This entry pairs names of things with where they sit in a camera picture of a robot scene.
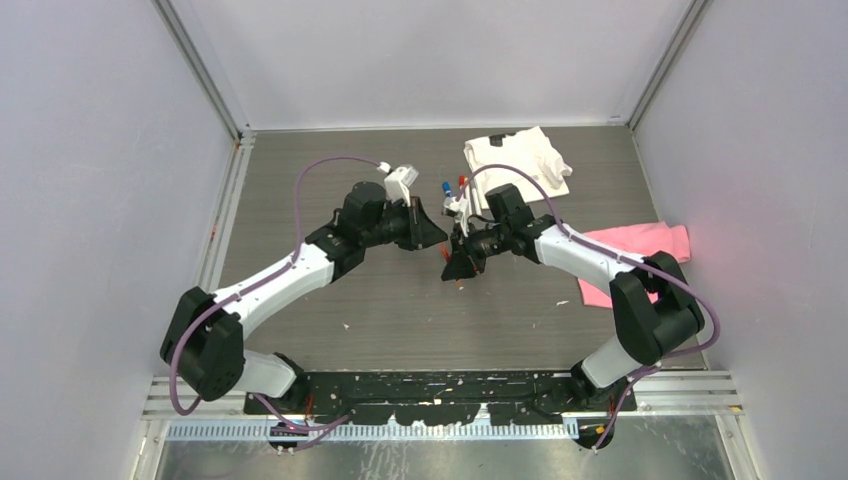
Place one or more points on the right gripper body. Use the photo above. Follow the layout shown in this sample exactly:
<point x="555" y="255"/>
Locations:
<point x="481" y="243"/>

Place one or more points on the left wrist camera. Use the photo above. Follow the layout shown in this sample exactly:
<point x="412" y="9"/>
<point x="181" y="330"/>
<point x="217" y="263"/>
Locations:
<point x="398" y="181"/>

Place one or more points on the white folded cloth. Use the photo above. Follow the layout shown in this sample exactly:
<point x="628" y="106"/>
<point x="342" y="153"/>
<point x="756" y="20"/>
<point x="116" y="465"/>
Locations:
<point x="529" y="151"/>

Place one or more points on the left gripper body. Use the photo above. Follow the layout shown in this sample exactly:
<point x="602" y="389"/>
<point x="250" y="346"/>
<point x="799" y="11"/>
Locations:
<point x="402" y="225"/>

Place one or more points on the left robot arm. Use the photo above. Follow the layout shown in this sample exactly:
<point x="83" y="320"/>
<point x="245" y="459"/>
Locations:
<point x="204" y="343"/>

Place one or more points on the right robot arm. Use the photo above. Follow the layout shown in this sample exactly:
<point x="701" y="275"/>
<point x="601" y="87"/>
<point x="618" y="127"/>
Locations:
<point x="653" y="310"/>

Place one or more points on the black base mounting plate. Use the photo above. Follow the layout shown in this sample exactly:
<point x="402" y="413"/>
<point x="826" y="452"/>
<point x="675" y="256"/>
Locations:
<point x="438" y="398"/>

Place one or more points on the white acrylic marker grey tip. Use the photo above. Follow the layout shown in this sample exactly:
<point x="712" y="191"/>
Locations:
<point x="475" y="203"/>

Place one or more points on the orange brown gel pen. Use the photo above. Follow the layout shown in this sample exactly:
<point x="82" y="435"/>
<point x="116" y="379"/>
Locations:
<point x="447" y="257"/>

